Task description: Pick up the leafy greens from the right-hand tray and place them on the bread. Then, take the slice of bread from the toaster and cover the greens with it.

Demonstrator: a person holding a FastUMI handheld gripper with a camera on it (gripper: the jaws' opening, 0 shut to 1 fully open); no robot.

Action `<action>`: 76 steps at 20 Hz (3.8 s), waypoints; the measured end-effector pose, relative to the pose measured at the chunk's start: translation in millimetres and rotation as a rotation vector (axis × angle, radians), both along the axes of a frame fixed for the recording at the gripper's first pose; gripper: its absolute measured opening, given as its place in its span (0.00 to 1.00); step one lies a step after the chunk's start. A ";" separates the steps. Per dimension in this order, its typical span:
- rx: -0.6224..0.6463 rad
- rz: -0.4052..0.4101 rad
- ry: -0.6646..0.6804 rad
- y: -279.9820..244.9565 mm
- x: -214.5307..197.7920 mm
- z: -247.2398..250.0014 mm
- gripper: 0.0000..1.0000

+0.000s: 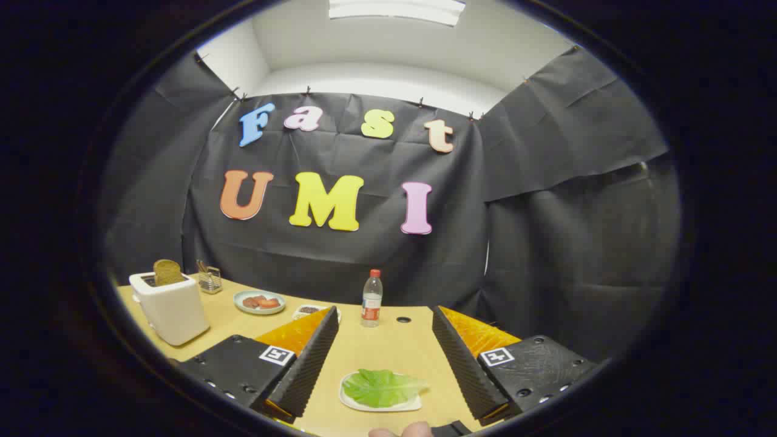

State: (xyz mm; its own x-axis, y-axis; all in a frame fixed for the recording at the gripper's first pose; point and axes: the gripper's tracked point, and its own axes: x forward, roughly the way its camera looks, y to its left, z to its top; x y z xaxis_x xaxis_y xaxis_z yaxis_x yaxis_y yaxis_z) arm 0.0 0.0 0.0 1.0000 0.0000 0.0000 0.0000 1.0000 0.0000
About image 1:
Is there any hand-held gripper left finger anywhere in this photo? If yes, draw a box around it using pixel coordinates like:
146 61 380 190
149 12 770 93
176 305 339 424

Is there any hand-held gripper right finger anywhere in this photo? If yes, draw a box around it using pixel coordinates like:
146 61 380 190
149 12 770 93
431 305 599 427

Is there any green lettuce leaf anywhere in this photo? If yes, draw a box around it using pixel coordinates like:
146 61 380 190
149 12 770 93
343 368 429 408

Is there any brown bread slice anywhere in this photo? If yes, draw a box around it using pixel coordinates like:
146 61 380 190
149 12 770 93
153 259 185 286

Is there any white divided seed tray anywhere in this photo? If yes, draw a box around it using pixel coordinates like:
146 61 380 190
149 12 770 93
293 304 342 323

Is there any white square plate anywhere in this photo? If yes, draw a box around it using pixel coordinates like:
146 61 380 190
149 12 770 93
339 370 424 413

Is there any pale green plate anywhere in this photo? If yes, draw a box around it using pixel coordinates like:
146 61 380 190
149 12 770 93
234 290 287 316

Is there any clear plastic water bottle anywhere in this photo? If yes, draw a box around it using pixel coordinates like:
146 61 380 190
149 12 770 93
361 269 384 328

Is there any black backdrop cloth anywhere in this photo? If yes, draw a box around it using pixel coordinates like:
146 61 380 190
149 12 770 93
100 46 684 365

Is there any white toaster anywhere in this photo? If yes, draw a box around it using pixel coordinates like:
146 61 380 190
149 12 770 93
129 272 211 347

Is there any ceiling light panel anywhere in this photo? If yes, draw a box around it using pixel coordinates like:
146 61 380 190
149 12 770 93
328 0 467 27

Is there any wire basket with sticks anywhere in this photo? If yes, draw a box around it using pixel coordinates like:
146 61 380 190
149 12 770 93
196 260 223 295

